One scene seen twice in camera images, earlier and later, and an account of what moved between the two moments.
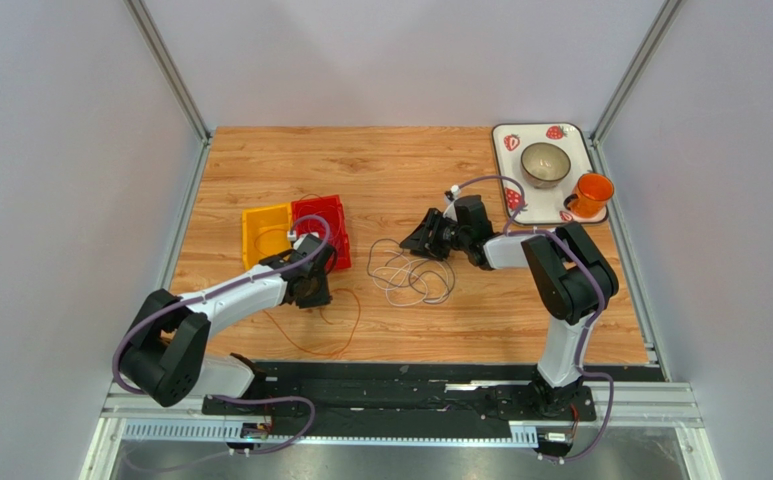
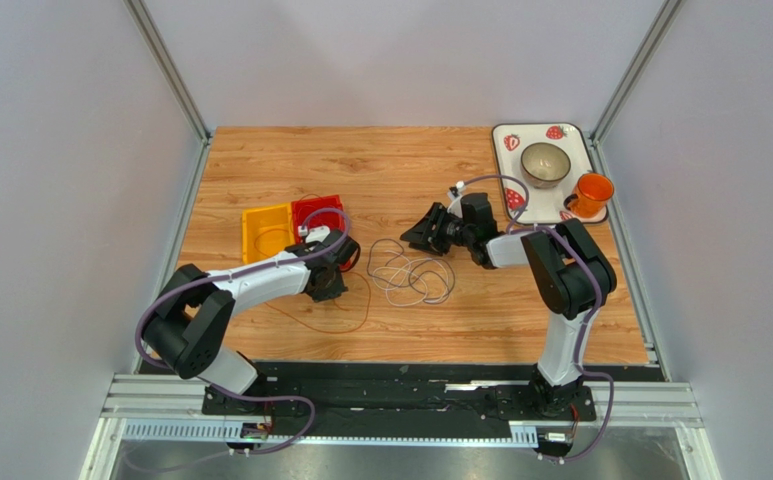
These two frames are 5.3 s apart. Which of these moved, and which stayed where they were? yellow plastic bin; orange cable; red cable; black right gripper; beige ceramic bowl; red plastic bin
Moved: red cable; orange cable
Stayed: yellow plastic bin; beige ceramic bowl; black right gripper; red plastic bin
